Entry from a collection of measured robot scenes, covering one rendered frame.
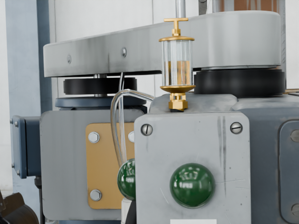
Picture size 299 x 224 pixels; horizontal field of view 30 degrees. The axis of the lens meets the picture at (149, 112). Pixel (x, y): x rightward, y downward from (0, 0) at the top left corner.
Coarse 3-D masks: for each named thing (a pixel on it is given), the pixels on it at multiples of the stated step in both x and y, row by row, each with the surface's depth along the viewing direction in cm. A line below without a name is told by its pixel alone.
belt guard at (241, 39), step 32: (128, 32) 65; (160, 32) 60; (192, 32) 55; (224, 32) 52; (256, 32) 52; (64, 64) 81; (96, 64) 73; (128, 64) 66; (160, 64) 60; (224, 64) 52; (256, 64) 52
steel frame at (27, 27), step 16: (16, 0) 523; (32, 0) 522; (16, 16) 524; (32, 16) 522; (48, 16) 562; (16, 32) 525; (32, 32) 523; (48, 32) 562; (16, 48) 526; (32, 48) 524; (16, 64) 527; (32, 64) 525; (16, 80) 527; (32, 80) 526; (48, 80) 565; (16, 96) 528; (32, 96) 527; (48, 96) 566; (16, 112) 529; (32, 112) 528; (16, 176) 533; (32, 176) 531; (32, 192) 532; (32, 208) 533
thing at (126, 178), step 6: (126, 162) 38; (132, 162) 38; (120, 168) 38; (126, 168) 38; (132, 168) 38; (120, 174) 38; (126, 174) 38; (132, 174) 38; (120, 180) 38; (126, 180) 38; (132, 180) 37; (120, 186) 38; (126, 186) 38; (132, 186) 38; (126, 192) 38; (132, 192) 38; (126, 198) 38; (132, 198) 38
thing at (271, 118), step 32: (160, 96) 49; (192, 96) 47; (224, 96) 47; (256, 96) 53; (288, 96) 53; (256, 128) 41; (288, 128) 40; (256, 160) 41; (288, 160) 41; (256, 192) 41; (288, 192) 41
